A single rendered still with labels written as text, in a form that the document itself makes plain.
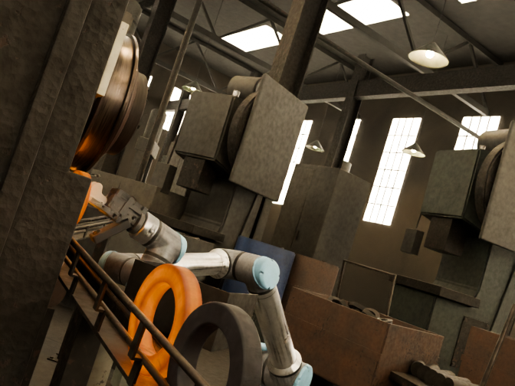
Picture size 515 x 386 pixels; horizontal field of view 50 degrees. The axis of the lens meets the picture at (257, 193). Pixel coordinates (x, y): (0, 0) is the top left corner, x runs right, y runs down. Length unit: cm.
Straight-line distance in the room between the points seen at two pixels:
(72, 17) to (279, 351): 157
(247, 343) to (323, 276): 468
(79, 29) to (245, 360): 83
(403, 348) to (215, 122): 282
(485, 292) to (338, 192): 200
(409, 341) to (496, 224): 266
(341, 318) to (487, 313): 322
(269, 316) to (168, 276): 129
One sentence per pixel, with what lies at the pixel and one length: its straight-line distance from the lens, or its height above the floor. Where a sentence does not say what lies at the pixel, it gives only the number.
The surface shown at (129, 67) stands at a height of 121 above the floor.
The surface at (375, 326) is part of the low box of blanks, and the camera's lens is 377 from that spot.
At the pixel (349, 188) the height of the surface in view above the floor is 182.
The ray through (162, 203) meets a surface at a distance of 580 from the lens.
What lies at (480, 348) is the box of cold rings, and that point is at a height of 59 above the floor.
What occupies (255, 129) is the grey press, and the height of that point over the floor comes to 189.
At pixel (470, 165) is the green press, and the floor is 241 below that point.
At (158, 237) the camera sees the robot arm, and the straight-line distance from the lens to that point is 165.
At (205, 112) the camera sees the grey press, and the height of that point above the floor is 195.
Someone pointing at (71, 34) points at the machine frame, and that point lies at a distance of 129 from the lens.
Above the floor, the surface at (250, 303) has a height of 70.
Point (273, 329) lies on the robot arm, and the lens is 226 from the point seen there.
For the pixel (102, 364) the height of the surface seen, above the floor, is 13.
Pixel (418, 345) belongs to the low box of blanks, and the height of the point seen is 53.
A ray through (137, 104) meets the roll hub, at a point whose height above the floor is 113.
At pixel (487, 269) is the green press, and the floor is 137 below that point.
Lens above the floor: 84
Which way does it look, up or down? 5 degrees up
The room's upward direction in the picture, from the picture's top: 18 degrees clockwise
